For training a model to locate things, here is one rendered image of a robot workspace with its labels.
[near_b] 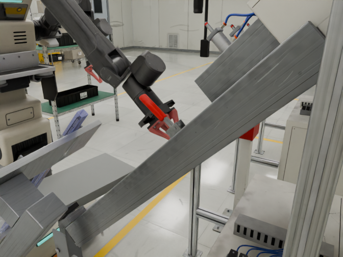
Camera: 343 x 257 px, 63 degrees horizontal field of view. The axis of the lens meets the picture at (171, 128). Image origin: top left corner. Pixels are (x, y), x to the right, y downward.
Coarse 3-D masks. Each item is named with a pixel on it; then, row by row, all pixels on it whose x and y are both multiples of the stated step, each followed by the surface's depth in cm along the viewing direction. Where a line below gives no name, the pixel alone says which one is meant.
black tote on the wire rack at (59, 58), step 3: (54, 54) 675; (57, 54) 678; (60, 54) 673; (48, 57) 640; (54, 57) 646; (57, 57) 653; (60, 57) 659; (63, 57) 667; (51, 60) 641; (54, 60) 648; (57, 60) 655; (60, 60) 663; (63, 60) 671
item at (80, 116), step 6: (78, 114) 40; (84, 114) 40; (72, 120) 41; (78, 120) 40; (72, 126) 41; (78, 126) 42; (66, 132) 42; (48, 168) 48; (42, 174) 48; (36, 180) 50; (36, 186) 51; (6, 228) 61
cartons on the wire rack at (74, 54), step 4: (40, 4) 609; (40, 8) 613; (44, 8) 605; (40, 12) 617; (64, 32) 657; (64, 52) 695; (68, 52) 689; (72, 52) 685; (76, 52) 695; (80, 52) 707; (64, 56) 699; (68, 56) 693; (72, 56) 687; (76, 56) 697; (80, 56) 710
